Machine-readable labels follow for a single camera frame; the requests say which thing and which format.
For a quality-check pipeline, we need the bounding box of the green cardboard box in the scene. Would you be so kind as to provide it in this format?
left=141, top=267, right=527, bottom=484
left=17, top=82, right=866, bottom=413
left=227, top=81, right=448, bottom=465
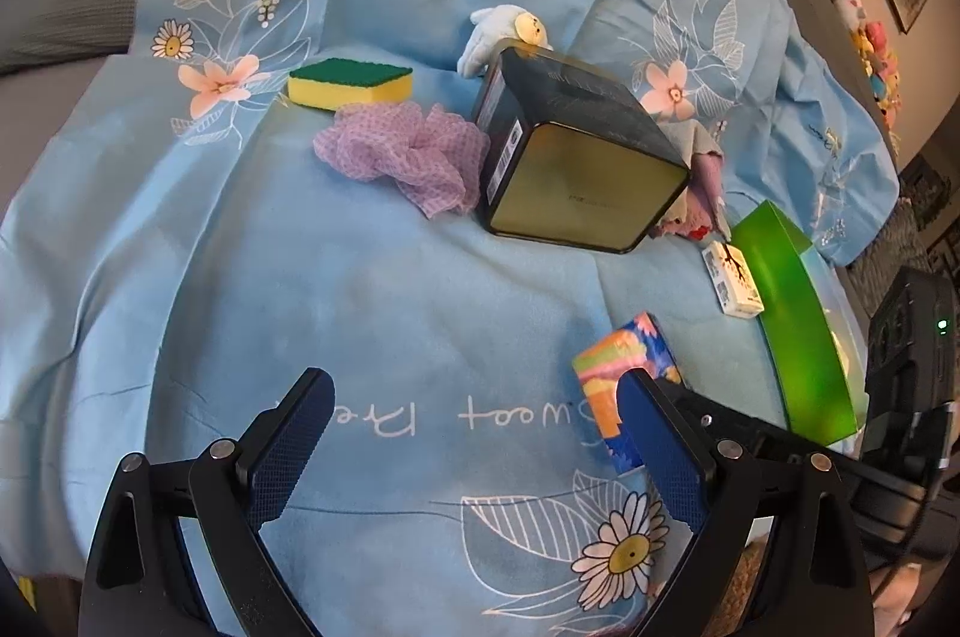
left=729, top=200, right=865, bottom=447

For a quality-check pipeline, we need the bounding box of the black tin box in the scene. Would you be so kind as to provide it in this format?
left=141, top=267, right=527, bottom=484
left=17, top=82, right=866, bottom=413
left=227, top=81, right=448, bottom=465
left=471, top=47, right=691, bottom=254

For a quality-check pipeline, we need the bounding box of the colourful tissue packet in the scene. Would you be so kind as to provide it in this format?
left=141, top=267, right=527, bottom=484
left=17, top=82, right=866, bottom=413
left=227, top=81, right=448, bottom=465
left=571, top=310, right=685, bottom=473

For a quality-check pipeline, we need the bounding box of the pink yellow plush toy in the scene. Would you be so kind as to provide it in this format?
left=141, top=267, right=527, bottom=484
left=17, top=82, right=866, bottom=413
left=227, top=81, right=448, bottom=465
left=851, top=23, right=910, bottom=129

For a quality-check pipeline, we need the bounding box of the pink soft cloth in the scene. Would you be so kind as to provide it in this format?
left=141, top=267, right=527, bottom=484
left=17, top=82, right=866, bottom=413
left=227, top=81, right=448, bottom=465
left=679, top=151, right=732, bottom=237

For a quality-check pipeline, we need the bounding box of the white plush toy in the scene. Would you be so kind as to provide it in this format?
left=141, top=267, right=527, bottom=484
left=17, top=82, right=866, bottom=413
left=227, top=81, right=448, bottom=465
left=457, top=4, right=556, bottom=79

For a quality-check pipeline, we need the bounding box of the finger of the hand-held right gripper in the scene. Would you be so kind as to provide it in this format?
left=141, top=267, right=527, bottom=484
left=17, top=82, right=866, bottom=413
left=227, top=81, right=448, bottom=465
left=652, top=378, right=871, bottom=484

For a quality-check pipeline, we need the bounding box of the grey green sock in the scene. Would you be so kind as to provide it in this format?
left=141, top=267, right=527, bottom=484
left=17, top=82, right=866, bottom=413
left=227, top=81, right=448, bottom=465
left=671, top=119, right=727, bottom=162

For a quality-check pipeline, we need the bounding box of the clear plastic bag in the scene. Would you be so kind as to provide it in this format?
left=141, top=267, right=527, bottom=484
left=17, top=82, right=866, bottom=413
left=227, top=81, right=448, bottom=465
left=806, top=119, right=860, bottom=267

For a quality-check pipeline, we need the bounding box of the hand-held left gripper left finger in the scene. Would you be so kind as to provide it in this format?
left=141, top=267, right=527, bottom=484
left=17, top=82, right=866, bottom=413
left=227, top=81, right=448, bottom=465
left=79, top=367, right=336, bottom=637

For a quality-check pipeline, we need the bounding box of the yellow green sponge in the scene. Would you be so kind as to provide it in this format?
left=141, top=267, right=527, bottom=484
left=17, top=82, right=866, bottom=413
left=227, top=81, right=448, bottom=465
left=287, top=58, right=415, bottom=115

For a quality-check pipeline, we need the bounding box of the blue floral bedsheet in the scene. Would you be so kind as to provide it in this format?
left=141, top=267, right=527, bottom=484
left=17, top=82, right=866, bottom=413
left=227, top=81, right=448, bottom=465
left=0, top=0, right=901, bottom=637

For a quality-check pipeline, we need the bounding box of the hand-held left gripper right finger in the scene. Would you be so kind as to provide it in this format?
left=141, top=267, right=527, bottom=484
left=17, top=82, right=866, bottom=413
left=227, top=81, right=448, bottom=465
left=615, top=367, right=878, bottom=637

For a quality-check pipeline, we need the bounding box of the red white sock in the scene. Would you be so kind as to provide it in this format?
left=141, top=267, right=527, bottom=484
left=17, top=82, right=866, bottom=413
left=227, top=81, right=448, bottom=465
left=651, top=208, right=715, bottom=245

